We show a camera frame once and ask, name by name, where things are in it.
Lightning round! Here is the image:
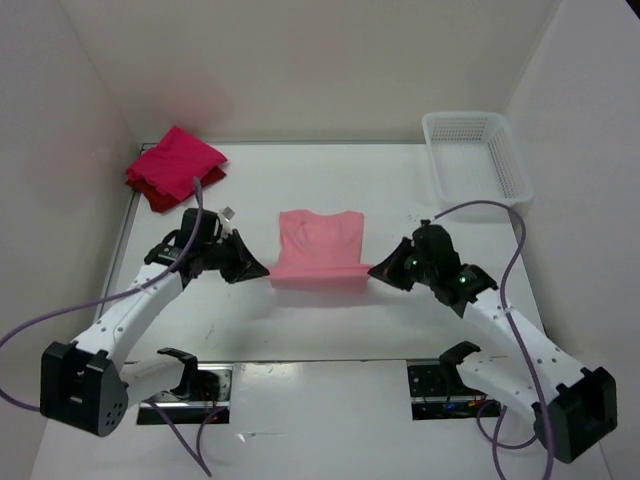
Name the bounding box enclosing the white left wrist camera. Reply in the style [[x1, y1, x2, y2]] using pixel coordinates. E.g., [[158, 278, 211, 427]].
[[217, 206, 235, 239]]

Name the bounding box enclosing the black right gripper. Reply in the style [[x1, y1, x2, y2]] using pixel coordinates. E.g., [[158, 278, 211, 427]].
[[369, 236, 435, 291]]

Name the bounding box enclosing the white plastic basket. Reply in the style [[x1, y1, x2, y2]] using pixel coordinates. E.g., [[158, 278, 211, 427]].
[[422, 111, 534, 223]]

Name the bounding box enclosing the light pink t shirt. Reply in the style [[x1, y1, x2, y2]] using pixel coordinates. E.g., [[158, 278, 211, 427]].
[[269, 209, 370, 293]]

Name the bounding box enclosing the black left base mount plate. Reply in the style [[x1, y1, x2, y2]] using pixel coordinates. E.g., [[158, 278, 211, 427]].
[[151, 362, 234, 425]]

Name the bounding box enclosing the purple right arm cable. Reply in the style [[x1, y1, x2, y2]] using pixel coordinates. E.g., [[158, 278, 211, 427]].
[[432, 199, 556, 480]]

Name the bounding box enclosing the magenta t shirt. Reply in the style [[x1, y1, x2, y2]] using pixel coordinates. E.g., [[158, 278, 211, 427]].
[[126, 126, 228, 197]]

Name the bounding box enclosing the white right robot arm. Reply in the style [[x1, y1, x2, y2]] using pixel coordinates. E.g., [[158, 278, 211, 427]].
[[369, 220, 618, 464]]

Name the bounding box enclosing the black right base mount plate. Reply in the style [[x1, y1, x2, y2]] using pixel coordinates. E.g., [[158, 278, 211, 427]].
[[406, 359, 500, 421]]

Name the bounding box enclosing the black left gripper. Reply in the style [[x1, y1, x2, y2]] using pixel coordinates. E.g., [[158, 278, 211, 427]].
[[200, 228, 268, 283]]

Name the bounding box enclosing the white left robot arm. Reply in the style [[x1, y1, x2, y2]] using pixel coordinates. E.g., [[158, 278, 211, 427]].
[[39, 208, 269, 437]]

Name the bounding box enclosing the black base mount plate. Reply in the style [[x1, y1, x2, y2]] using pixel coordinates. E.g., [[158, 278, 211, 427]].
[[406, 359, 500, 421], [151, 362, 234, 425]]

